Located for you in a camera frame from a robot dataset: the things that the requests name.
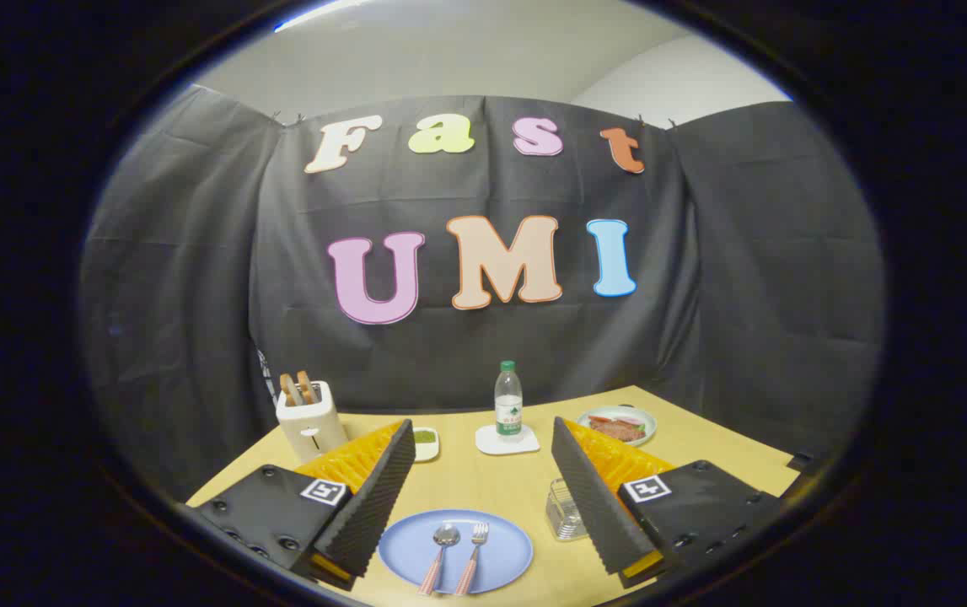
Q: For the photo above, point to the toast slice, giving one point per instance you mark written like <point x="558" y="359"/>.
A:
<point x="289" y="390"/>
<point x="308" y="387"/>

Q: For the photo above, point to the clear water bottle green cap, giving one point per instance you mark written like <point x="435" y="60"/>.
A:
<point x="508" y="405"/>

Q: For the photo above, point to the blue round plate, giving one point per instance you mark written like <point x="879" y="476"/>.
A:
<point x="504" y="548"/>

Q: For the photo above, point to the white divided bean dish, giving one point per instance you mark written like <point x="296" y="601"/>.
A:
<point x="426" y="438"/>

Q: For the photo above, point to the cream toaster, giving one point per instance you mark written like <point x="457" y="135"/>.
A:
<point x="312" y="426"/>

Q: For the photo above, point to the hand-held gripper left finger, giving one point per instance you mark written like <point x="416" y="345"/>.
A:
<point x="378" y="489"/>

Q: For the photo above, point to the metal perforated basket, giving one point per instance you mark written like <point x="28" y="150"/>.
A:
<point x="565" y="514"/>

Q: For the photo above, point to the pale green food plate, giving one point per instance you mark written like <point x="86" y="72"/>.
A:
<point x="645" y="419"/>

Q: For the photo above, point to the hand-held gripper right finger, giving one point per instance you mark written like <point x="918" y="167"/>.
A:
<point x="588" y="489"/>

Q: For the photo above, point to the brown grilled meat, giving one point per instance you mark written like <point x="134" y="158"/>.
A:
<point x="616" y="430"/>

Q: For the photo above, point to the white square coaster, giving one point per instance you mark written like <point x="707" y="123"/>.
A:
<point x="487" y="444"/>

